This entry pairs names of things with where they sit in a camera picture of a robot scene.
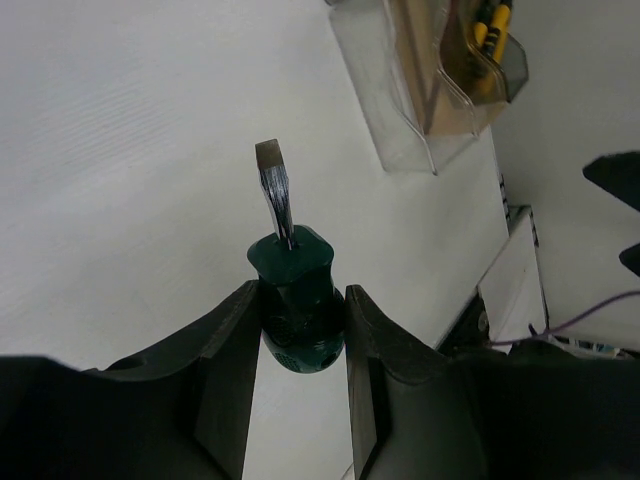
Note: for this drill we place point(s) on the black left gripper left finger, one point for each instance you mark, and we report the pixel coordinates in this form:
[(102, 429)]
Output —
[(179, 409)]

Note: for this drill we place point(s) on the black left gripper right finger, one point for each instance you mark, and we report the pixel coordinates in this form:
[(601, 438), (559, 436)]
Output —
[(537, 412)]

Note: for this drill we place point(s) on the green stubby screwdriver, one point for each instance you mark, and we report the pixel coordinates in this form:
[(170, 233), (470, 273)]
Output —
[(301, 311)]

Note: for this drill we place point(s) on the yellow long-nose pliers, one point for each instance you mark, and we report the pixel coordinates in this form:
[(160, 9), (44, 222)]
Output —
[(491, 27)]

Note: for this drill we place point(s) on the clear plastic container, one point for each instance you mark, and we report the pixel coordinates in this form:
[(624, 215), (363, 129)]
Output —
[(425, 90)]

